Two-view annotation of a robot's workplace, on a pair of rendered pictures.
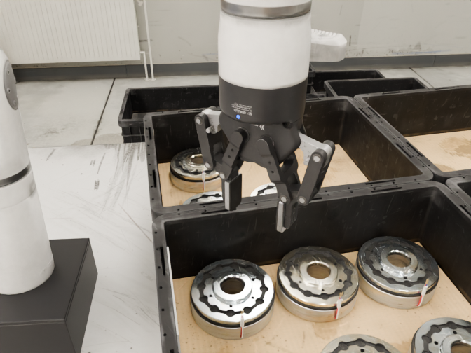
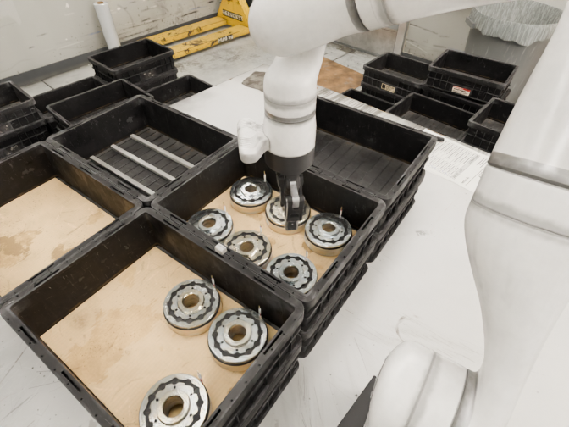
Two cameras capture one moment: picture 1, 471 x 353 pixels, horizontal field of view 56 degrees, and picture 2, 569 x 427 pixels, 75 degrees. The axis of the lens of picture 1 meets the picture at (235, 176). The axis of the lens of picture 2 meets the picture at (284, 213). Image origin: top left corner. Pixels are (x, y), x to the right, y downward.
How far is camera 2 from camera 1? 0.76 m
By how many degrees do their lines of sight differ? 90
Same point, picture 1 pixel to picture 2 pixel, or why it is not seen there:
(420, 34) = not seen: outside the picture
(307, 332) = (277, 246)
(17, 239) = not seen: hidden behind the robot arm
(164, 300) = (347, 249)
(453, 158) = (35, 252)
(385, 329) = (249, 224)
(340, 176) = (107, 305)
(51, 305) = not seen: hidden behind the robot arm
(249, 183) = (162, 361)
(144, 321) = (309, 386)
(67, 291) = (361, 401)
